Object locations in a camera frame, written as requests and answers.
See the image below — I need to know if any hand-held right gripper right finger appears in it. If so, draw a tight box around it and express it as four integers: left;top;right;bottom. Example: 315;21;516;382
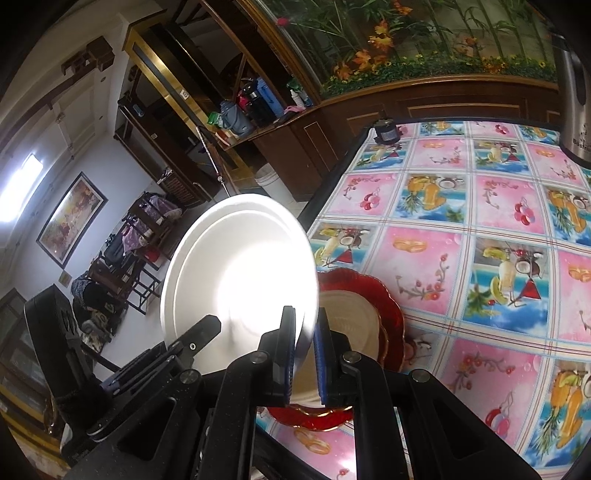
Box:
315;308;542;480

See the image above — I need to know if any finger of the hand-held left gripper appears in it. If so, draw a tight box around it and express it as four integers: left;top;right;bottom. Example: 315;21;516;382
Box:
100;315;222;396

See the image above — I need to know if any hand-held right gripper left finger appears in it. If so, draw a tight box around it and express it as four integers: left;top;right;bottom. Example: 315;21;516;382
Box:
74;306;298;480

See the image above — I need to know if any white foam plate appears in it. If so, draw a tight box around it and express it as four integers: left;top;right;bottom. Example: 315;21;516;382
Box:
159;194;320;385

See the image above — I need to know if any cream plastic plate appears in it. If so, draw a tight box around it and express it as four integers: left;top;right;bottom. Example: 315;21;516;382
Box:
295;290;391;408

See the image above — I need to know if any red plate with gold rim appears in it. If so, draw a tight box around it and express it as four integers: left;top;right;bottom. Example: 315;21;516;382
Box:
267;270;407;433

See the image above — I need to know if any dark wooden chair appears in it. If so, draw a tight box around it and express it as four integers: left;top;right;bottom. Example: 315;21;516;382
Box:
126;191;184;260
89;251;160;318

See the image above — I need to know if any purple patterned cloth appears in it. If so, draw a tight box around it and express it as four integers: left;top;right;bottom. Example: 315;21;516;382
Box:
139;193;184;223

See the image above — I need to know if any fluorescent ceiling light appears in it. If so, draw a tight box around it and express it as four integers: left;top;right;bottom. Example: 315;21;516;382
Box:
1;154;43;219

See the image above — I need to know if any thin metal rod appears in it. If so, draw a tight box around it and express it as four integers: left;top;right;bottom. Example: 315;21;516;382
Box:
196;126;230;195

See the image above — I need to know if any printed pink fruit tablecloth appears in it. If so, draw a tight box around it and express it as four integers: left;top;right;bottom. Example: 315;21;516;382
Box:
256;119;591;480

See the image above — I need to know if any blue water jug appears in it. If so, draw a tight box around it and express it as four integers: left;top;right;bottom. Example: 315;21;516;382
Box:
219;100;253;137

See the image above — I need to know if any black thermos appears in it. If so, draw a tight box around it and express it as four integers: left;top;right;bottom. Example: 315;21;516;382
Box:
240;78;274;126

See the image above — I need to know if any small black jar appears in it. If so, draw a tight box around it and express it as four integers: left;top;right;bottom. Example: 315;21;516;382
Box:
373;117;402;145

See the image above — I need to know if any blue box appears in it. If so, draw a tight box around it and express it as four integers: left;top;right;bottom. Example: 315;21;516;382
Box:
256;77;283;119

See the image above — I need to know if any dark wooden display shelf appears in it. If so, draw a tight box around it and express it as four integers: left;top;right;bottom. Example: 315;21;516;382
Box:
115;18;262;197

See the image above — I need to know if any fish tank with artificial plants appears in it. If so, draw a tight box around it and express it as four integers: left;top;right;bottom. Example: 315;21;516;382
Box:
259;0;561;100

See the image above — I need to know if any stainless steel electric kettle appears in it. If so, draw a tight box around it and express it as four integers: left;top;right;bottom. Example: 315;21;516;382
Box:
549;28;591;169

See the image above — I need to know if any framed wall picture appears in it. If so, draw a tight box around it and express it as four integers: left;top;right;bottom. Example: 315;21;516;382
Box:
36;172;110;269

